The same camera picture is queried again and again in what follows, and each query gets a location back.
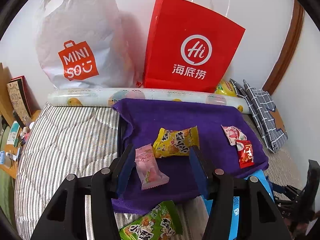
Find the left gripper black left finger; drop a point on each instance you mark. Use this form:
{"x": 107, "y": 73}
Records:
{"x": 64, "y": 216}

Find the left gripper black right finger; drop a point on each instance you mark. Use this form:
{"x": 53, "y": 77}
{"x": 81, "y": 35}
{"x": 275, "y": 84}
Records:
{"x": 259, "y": 217}

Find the red snack packet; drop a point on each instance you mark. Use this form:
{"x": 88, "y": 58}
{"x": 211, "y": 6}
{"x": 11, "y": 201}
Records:
{"x": 245, "y": 153}

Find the strawberry print snack packet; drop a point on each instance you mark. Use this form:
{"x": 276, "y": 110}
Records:
{"x": 233, "y": 134}

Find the green snack packet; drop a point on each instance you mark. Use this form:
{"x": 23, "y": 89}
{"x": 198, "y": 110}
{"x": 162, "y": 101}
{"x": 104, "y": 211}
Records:
{"x": 162, "y": 222}

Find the yellow triangular snack packet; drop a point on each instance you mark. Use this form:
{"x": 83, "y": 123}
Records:
{"x": 175, "y": 143}

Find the purple towel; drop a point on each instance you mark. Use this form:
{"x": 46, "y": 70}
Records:
{"x": 172, "y": 127}

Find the striped bed quilt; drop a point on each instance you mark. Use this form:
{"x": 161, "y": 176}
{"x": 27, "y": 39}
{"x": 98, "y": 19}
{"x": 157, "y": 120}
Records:
{"x": 83, "y": 140}

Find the grey checked star cloth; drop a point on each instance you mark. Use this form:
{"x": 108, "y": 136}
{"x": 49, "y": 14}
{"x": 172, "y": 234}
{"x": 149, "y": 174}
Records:
{"x": 265, "y": 115}

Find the patterned book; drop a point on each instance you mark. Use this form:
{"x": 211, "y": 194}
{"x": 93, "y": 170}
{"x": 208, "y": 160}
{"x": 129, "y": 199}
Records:
{"x": 20, "y": 98}

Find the rolled fruit-print wrapping paper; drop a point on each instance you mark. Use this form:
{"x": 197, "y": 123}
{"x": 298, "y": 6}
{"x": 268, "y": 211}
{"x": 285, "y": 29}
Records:
{"x": 107, "y": 97}

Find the yellow chips bag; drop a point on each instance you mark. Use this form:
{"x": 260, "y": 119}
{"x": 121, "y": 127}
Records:
{"x": 225, "y": 88}

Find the wooden headboard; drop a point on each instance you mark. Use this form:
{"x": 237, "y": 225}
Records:
{"x": 5, "y": 103}

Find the white Miniso plastic bag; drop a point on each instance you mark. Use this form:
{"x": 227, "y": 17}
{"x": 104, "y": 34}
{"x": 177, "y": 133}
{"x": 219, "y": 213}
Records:
{"x": 81, "y": 44}

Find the red Haidilao paper bag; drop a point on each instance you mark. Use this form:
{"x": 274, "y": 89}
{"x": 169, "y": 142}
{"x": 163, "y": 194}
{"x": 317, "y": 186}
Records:
{"x": 189, "y": 46}

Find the brown wooden door frame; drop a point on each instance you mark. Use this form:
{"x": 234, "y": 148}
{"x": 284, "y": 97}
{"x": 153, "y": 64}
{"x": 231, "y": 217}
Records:
{"x": 288, "y": 49}

